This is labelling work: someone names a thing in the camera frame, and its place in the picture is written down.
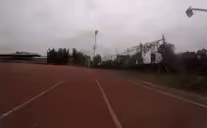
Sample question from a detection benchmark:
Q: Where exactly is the white building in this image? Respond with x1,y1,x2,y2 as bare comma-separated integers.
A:
141,42,164,65

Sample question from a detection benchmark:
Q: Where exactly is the floodlight pole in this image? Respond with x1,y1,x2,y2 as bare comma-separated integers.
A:
92,29,100,58

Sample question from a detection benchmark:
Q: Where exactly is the low flat-roofed building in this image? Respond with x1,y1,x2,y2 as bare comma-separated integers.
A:
0,50,48,64

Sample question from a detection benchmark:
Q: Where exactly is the row of dark trees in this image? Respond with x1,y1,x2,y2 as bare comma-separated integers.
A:
46,47,103,67

